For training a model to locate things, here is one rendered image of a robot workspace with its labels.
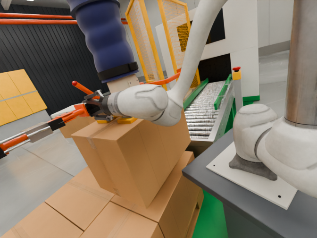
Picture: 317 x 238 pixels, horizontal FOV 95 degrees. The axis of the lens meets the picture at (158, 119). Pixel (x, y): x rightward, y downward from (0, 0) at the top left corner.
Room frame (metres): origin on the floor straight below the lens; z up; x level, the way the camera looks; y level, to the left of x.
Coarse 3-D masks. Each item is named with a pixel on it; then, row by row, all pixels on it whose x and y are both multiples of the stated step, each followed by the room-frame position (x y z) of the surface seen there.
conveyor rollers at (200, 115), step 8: (232, 80) 2.70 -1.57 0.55; (208, 88) 2.71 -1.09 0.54; (216, 88) 2.54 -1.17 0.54; (200, 96) 2.36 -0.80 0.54; (208, 96) 2.22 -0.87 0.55; (216, 96) 2.13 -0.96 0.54; (224, 96) 2.00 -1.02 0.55; (192, 104) 2.09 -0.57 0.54; (200, 104) 2.01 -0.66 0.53; (208, 104) 1.88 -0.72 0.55; (184, 112) 1.89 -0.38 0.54; (192, 112) 1.82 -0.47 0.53; (200, 112) 1.75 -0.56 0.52; (208, 112) 1.63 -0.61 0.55; (216, 112) 1.57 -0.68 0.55; (192, 120) 1.56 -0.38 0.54; (200, 120) 1.50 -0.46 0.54; (208, 120) 1.45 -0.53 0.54; (192, 128) 1.38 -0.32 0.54; (200, 128) 1.33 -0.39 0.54; (208, 128) 1.28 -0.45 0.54; (192, 136) 1.21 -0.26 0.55; (200, 136) 1.17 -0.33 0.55; (208, 136) 1.13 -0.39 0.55
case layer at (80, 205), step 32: (192, 160) 0.96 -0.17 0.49; (64, 192) 0.99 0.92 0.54; (96, 192) 0.88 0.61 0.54; (160, 192) 0.70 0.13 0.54; (192, 192) 0.85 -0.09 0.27; (32, 224) 0.76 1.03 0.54; (64, 224) 0.69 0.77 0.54; (96, 224) 0.62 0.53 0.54; (128, 224) 0.56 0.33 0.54; (160, 224) 0.53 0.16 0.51
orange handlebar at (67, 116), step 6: (180, 72) 0.86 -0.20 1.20; (168, 78) 0.75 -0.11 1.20; (174, 78) 0.79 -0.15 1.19; (156, 84) 0.77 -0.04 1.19; (162, 84) 0.75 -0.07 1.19; (66, 114) 0.58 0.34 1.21; (72, 114) 0.59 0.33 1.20; (78, 114) 0.61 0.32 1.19; (66, 120) 0.57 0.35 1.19; (18, 138) 0.46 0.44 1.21; (24, 138) 0.46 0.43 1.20; (6, 144) 0.43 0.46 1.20; (12, 144) 0.44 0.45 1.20
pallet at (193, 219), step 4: (200, 188) 0.98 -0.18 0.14; (200, 192) 0.96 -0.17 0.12; (200, 196) 0.94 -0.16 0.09; (196, 200) 0.88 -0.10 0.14; (200, 200) 0.93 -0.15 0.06; (196, 204) 0.90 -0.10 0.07; (200, 204) 0.91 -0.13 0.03; (196, 208) 0.90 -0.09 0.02; (192, 212) 0.79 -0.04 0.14; (196, 212) 0.86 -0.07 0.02; (192, 216) 0.84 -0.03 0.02; (196, 216) 0.83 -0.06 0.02; (192, 220) 0.81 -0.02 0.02; (196, 220) 0.80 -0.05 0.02; (188, 224) 0.71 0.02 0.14; (192, 224) 0.78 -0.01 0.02; (188, 228) 0.70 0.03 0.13; (192, 228) 0.75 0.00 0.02; (188, 232) 0.73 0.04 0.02; (192, 232) 0.72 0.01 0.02; (184, 236) 0.65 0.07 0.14; (188, 236) 0.71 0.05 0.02
